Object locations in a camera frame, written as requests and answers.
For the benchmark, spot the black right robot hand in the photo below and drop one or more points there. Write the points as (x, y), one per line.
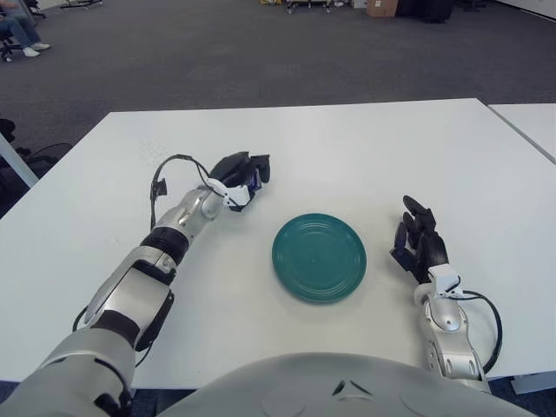
(432, 252)

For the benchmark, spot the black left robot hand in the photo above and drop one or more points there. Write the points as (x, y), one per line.
(234, 167)

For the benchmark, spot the blue gum pack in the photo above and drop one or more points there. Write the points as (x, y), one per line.
(255, 180)

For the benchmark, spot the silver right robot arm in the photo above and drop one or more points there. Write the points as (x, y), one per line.
(447, 321)

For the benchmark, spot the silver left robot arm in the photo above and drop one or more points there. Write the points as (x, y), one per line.
(130, 295)

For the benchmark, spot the teal round plate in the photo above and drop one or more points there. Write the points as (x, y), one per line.
(319, 260)

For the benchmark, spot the white table foot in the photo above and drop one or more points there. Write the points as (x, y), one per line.
(536, 383)

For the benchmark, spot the wheeled metal cart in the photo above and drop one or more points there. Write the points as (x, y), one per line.
(313, 4)

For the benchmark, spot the grey robot torso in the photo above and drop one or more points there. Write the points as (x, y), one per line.
(304, 391)

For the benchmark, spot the white storage box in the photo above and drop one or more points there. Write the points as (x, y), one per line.
(359, 3)

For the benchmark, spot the white slanted table leg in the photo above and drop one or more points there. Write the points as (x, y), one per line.
(17, 163)

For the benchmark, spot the brown cardboard box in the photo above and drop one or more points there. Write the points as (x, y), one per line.
(382, 8)

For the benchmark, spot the black floor stand base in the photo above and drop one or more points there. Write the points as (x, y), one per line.
(87, 4)

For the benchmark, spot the black cabinet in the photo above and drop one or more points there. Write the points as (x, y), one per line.
(428, 9)

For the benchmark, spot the seated person in jeans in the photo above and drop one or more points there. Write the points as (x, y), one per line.
(21, 30)

